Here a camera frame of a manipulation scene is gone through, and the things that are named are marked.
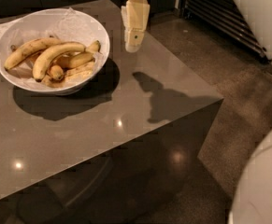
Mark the white bowl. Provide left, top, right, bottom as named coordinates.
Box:
left=0, top=8, right=110, bottom=95

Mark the large curved front banana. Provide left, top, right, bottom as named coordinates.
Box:
left=33, top=42, right=86, bottom=82

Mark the small brown-tipped banana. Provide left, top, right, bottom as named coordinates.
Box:
left=48, top=64, right=64, bottom=81

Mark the dark metal vent grille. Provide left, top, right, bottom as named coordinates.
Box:
left=184, top=0, right=267, bottom=63

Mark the white paper bowl liner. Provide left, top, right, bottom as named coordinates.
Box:
left=0, top=8, right=110, bottom=95

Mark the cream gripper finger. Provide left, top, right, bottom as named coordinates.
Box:
left=125, top=0, right=150, bottom=47
left=121, top=6, right=139, bottom=53

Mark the long banana far left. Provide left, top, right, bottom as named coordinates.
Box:
left=4, top=37, right=62, bottom=71

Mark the banana at bowl bottom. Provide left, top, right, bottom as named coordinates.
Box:
left=42, top=62, right=94, bottom=88

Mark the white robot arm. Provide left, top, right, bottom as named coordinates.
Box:
left=122, top=0, right=272, bottom=224

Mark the banana behind right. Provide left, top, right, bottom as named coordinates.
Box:
left=55, top=40, right=101, bottom=69

